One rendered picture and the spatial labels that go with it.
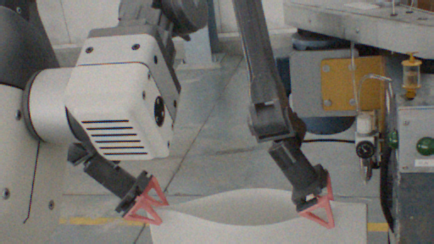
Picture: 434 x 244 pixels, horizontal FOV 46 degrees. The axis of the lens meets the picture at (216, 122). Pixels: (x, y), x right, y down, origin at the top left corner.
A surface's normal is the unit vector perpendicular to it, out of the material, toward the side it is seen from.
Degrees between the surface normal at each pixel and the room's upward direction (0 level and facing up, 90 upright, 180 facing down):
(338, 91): 90
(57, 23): 90
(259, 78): 71
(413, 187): 90
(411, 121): 90
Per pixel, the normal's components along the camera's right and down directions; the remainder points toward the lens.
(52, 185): 0.97, -0.03
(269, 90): -0.44, 0.08
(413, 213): -0.21, 0.40
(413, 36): -0.89, 0.27
